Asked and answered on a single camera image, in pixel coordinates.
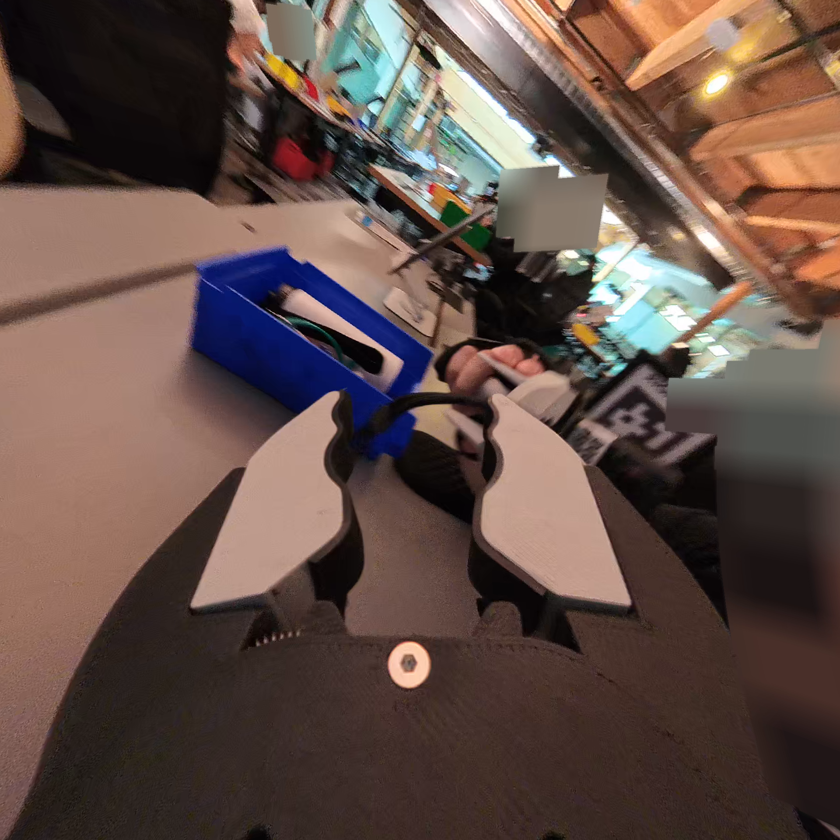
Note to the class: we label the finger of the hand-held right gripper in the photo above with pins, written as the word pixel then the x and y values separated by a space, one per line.
pixel 544 400

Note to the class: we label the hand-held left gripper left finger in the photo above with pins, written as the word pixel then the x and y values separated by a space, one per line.
pixel 282 518

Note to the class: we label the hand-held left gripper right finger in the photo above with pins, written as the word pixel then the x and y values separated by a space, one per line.
pixel 551 525

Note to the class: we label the blue plastic bin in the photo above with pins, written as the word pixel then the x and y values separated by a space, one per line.
pixel 262 354

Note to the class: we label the black oblong object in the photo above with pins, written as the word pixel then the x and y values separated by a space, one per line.
pixel 358 354

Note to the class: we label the person's right hand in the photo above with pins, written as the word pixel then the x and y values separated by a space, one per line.
pixel 469 367

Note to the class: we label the white monitor stand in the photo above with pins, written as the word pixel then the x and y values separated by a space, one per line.
pixel 410 308

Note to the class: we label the thin display panel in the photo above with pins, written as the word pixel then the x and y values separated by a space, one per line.
pixel 446 237

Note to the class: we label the white tube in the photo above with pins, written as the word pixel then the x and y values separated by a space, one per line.
pixel 308 305

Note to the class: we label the round ceiling light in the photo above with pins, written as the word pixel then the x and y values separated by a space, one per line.
pixel 716 83

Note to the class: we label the black office chair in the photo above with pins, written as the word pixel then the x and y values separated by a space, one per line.
pixel 131 98

